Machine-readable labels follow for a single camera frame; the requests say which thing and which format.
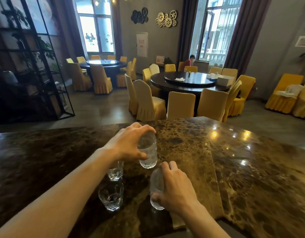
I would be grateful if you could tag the person's left forearm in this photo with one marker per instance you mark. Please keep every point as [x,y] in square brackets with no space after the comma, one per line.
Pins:
[58,195]

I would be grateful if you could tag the white flat box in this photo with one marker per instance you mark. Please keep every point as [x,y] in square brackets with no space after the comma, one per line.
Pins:
[285,94]

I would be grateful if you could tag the short clear faceted glass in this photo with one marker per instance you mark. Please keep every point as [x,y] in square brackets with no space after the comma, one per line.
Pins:
[111,198]
[115,172]

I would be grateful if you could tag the white tray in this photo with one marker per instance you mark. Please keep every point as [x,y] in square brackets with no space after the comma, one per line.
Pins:
[214,76]

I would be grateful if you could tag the yellow skirted single chair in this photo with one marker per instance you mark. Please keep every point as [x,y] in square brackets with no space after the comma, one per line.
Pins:
[303,104]
[282,102]

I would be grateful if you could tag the green leafy plant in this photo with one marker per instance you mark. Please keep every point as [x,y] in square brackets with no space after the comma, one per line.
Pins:
[47,48]

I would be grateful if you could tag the white tissue box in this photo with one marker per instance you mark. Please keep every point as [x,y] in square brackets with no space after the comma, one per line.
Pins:
[225,81]

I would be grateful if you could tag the dark purple curtain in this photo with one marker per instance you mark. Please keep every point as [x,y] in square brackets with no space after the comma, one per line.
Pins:
[68,27]
[244,34]
[186,29]
[117,29]

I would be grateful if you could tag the person's right forearm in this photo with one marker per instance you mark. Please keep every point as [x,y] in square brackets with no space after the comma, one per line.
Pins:
[204,225]

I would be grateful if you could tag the white plastic bag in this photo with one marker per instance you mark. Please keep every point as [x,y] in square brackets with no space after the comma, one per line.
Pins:
[295,88]

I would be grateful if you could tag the gold gear wall decoration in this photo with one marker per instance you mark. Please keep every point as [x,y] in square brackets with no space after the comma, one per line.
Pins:
[167,19]

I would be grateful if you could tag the black gear wall decoration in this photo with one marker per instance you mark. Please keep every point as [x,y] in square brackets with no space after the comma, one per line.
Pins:
[139,16]

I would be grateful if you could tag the person's left thumb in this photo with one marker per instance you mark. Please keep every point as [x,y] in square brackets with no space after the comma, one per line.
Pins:
[138,155]

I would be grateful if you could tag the white framed picture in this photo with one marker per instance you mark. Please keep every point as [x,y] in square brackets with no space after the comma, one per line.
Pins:
[303,41]

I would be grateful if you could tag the small standing sign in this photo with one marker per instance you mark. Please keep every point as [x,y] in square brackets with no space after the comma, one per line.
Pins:
[160,60]

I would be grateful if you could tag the glass turntable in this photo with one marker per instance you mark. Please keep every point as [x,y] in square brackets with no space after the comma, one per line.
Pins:
[104,62]

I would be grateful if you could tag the group of yellow covered chairs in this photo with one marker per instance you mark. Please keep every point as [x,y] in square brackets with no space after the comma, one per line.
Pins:
[100,80]
[180,105]

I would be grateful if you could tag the person's right middle finger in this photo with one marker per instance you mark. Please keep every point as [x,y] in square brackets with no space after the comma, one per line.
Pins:
[173,165]

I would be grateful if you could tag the black metal frame shelf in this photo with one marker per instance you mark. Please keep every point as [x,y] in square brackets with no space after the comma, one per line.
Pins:
[61,71]

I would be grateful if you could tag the person's right hand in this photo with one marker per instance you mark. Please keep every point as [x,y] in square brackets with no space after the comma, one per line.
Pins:
[178,190]

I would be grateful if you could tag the dark round dining table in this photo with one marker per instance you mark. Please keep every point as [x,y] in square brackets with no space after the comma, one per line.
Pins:
[105,66]
[161,83]

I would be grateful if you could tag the white folded napkin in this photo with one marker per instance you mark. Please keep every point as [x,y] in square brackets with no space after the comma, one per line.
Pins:
[179,79]

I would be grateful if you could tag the dark round turntable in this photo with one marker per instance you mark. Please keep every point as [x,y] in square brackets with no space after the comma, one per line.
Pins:
[194,81]

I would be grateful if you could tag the large paned window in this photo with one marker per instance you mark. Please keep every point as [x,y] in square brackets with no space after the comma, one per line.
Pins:
[95,29]
[217,29]

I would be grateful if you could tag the person's right thumb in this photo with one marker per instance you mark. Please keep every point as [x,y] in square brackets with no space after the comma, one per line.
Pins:
[158,198]

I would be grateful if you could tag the tall clear drinking glass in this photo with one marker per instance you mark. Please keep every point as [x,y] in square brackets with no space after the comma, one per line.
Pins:
[156,183]
[148,156]

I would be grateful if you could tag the person's left hand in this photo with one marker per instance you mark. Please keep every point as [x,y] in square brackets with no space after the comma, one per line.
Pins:
[125,144]

